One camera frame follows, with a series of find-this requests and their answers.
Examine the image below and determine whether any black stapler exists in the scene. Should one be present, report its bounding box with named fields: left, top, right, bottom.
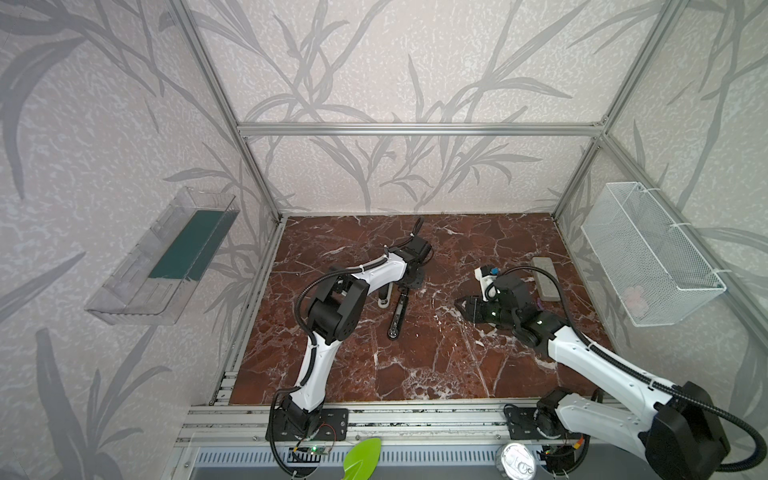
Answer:
left=387, top=287, right=410, bottom=341

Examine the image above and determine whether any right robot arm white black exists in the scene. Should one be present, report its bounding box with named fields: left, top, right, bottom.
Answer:
left=454, top=268, right=767, bottom=479

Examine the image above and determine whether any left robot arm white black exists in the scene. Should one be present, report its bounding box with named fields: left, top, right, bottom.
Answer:
left=282, top=234, right=432, bottom=414

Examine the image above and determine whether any pink item in basket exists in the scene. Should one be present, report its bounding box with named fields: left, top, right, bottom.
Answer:
left=622, top=285, right=650, bottom=319

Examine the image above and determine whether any round silver can lid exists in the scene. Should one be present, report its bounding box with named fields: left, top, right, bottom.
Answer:
left=494, top=442, right=537, bottom=480

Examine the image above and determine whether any green leaf sticker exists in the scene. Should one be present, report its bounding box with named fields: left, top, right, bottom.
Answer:
left=343, top=438, right=382, bottom=480

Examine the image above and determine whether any small green circuit board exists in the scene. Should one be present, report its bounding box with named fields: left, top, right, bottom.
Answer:
left=291, top=444, right=334, bottom=459

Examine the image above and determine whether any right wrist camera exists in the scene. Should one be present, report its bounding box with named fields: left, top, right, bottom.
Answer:
left=474, top=265, right=500, bottom=302

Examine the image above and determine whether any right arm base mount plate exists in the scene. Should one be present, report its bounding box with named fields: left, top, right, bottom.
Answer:
left=503, top=404, right=544, bottom=440

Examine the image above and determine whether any white wire mesh basket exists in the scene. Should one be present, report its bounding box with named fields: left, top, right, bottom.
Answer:
left=581, top=182, right=727, bottom=328

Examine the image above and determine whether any clear plastic wall tray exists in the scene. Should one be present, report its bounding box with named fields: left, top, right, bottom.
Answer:
left=85, top=187, right=240, bottom=326

